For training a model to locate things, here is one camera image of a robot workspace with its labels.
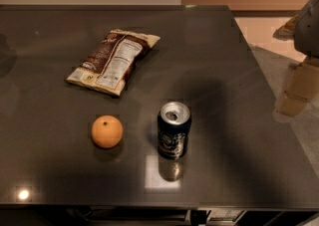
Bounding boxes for dark soda can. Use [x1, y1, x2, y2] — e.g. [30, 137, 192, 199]
[158, 102, 192, 160]

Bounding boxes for orange fruit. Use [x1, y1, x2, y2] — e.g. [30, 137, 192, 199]
[91, 115, 124, 148]

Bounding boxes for cardboard boxes by wall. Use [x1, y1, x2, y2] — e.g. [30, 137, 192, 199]
[275, 57, 319, 117]

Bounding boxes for brown chip bag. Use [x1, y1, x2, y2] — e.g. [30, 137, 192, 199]
[66, 29, 160, 97]

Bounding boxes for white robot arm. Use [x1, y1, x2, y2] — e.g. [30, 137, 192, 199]
[294, 0, 319, 58]

